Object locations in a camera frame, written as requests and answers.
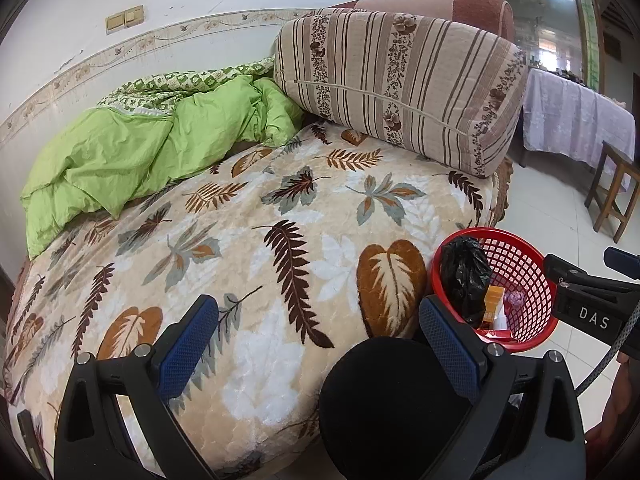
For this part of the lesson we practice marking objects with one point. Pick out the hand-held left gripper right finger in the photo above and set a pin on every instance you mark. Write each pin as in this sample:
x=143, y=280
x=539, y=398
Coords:
x=450, y=355

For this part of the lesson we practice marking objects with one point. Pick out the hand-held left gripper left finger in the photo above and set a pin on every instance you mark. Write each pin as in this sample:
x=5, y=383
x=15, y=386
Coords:
x=190, y=345

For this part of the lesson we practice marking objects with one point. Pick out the orange packet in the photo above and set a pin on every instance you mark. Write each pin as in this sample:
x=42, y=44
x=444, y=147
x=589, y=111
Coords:
x=492, y=300

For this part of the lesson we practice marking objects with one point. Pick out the wooden stool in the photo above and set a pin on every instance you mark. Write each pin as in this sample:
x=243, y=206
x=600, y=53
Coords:
x=620, y=157

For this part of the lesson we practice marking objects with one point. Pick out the beige double wall switch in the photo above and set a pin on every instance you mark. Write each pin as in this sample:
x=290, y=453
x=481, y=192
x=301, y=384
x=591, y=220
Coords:
x=125, y=19

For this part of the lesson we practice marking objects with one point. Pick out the glass door with wooden frame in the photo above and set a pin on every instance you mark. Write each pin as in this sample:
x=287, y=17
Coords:
x=540, y=10

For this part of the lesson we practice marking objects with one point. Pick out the pink hair scrunchie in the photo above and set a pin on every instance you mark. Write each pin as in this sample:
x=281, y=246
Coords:
x=515, y=302

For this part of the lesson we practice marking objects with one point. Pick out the red plastic basket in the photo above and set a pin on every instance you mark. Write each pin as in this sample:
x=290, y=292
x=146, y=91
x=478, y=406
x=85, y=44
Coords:
x=525, y=270

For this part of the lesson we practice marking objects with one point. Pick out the leaf print beige blanket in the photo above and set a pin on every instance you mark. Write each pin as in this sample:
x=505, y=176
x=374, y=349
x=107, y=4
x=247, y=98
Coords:
x=250, y=260

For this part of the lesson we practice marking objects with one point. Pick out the black plastic bag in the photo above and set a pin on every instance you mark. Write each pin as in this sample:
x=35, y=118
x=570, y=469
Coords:
x=465, y=275

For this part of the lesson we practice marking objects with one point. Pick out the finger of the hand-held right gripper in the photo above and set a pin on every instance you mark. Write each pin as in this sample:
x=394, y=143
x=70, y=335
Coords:
x=575, y=267
x=622, y=262

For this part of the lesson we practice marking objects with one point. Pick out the black rectangular object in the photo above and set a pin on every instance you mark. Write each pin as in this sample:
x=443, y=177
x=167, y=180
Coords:
x=32, y=440

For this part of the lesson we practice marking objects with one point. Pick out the green quilt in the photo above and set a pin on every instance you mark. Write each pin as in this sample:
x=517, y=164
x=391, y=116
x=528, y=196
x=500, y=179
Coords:
x=125, y=160

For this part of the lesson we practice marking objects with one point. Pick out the striped floral cushion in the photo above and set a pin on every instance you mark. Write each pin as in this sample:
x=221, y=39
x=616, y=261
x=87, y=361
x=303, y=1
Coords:
x=400, y=85

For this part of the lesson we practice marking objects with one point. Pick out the black round object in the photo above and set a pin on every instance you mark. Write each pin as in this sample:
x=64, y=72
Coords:
x=390, y=410

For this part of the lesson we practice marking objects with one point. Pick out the person's right hand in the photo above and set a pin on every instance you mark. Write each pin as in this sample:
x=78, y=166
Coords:
x=620, y=420

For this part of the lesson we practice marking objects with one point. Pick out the lilac tablecloth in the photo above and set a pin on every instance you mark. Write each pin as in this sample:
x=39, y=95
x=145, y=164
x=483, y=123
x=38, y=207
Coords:
x=565, y=110

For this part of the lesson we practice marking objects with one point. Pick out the carved wooden bed frame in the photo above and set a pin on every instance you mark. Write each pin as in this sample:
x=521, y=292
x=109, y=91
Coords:
x=502, y=185

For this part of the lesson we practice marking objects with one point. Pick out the brown upholstered headboard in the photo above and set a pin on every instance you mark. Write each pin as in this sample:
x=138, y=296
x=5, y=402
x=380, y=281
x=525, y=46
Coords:
x=475, y=10

